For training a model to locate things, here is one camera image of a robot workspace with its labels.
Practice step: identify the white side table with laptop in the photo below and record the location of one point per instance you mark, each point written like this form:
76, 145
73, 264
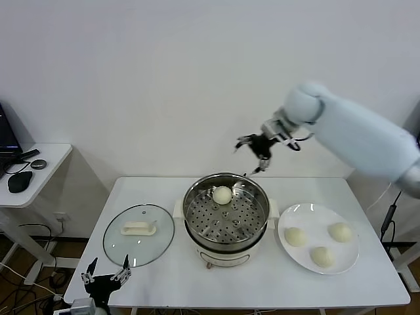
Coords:
49, 154

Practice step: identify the black computer mouse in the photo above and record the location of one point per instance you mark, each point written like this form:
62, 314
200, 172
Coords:
19, 182

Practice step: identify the large white plate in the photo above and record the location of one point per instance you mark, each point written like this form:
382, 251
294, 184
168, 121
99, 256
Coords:
302, 259

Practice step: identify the white side table with label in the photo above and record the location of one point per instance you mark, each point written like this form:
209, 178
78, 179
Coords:
407, 259

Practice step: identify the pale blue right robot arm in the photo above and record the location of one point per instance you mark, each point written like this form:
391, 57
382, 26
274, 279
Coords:
354, 134

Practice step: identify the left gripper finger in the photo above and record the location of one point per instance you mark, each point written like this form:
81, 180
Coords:
124, 275
89, 272

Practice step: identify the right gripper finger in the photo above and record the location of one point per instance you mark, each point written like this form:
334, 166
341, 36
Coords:
244, 139
262, 164

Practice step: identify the black laptop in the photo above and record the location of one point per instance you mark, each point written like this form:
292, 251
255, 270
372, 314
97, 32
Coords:
6, 131

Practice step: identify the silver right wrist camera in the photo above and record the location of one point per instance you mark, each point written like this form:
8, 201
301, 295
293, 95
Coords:
270, 128

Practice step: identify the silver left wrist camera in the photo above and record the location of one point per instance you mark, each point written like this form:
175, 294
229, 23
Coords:
83, 303

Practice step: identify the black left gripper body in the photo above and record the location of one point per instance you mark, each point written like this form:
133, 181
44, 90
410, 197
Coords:
101, 285

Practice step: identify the white steamed baozi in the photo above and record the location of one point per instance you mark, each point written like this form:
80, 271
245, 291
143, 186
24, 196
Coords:
294, 236
221, 196
322, 256
340, 232

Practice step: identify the round dark grey puck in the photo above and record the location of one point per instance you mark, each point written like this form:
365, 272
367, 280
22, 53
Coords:
38, 164

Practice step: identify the black bar-shaped device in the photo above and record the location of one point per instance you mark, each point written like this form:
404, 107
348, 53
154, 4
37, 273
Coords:
29, 154

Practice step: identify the white wall outlet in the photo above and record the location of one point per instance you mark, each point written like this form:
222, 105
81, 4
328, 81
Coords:
60, 217

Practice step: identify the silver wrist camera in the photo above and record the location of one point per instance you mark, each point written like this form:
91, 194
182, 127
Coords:
270, 128
83, 303

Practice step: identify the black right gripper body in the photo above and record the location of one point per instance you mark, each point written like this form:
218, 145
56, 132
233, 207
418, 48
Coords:
263, 146

